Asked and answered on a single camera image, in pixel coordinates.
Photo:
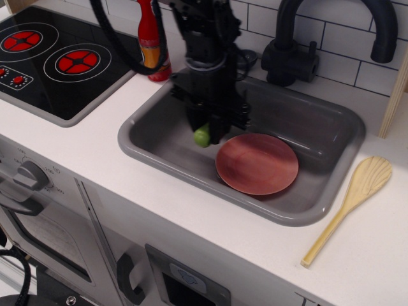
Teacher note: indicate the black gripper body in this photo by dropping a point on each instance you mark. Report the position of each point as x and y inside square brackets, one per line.
[213, 91]

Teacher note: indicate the pink round plate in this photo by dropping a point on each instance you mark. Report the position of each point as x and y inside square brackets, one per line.
[257, 164]

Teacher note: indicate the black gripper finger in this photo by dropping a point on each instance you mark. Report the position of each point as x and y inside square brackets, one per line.
[198, 119]
[218, 127]

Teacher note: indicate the grey plastic sink basin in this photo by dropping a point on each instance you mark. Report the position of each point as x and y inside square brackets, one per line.
[324, 136]

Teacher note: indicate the grey oven knob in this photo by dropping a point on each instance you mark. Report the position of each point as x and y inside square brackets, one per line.
[29, 175]

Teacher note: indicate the grey oven door handle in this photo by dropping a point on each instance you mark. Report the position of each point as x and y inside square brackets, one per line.
[19, 200]

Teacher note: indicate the black toy stovetop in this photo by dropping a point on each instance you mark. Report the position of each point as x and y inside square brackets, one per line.
[57, 67]

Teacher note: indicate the white toy oven door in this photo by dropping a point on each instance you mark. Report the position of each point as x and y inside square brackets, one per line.
[62, 237]

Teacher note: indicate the dark grey toy faucet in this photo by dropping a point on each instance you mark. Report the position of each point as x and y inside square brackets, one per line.
[285, 63]

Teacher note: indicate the wooden spoon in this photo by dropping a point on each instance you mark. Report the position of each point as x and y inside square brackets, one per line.
[370, 175]

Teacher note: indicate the red toy sauce bottle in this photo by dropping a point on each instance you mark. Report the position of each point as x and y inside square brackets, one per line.
[148, 37]

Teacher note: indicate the blue handled grey ladle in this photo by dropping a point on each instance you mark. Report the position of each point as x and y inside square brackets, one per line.
[246, 59]

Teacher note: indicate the green handled grey spatula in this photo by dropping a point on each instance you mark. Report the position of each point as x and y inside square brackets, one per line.
[202, 136]

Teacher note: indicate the grey dishwasher control panel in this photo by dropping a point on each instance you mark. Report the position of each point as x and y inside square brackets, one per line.
[179, 284]

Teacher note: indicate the wooden side panel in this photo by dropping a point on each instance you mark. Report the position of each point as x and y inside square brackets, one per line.
[399, 89]

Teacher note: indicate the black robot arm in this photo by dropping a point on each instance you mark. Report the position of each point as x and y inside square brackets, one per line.
[209, 30]

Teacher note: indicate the dark grey cabinet handle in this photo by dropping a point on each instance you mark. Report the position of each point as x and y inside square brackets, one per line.
[123, 270]

